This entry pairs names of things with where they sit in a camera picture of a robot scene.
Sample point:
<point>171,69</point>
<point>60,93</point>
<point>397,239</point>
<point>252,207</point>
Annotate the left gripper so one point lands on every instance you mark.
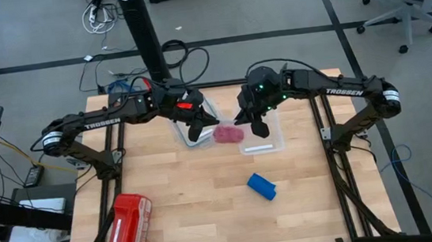
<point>180,98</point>

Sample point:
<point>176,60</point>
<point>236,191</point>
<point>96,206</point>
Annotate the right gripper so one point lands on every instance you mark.
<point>261,93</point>

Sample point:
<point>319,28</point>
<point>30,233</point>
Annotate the pink bandage roll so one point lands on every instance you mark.
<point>221,134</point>

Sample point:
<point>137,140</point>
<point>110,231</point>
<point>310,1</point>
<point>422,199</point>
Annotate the clear lid teal seal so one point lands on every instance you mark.
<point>182,138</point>

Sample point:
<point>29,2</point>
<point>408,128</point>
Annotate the clear plastic container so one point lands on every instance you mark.
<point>273,141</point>

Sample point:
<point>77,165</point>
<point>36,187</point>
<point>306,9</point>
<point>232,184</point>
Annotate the blue bandage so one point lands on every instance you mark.
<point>262,187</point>

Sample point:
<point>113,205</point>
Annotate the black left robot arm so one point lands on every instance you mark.
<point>97,123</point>

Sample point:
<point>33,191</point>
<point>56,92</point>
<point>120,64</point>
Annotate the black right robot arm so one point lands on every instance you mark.
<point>344,92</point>

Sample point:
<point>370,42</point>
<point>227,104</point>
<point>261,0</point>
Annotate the black tower fan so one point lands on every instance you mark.
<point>144,32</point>

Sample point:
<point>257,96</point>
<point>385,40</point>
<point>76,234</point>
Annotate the white paper scrap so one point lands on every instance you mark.
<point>88,58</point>

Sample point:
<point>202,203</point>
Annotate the red tool case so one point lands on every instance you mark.
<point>127,229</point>

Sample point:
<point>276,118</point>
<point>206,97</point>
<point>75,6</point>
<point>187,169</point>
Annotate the black power adapter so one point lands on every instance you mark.
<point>33,176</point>

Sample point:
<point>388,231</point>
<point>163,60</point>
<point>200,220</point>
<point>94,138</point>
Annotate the white flat device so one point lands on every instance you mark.
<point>43,206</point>

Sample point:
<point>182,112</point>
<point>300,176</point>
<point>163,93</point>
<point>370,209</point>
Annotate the white plastic sheet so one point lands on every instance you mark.
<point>32,238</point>

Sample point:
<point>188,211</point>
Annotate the black aluminium table frame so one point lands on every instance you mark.
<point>228,83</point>

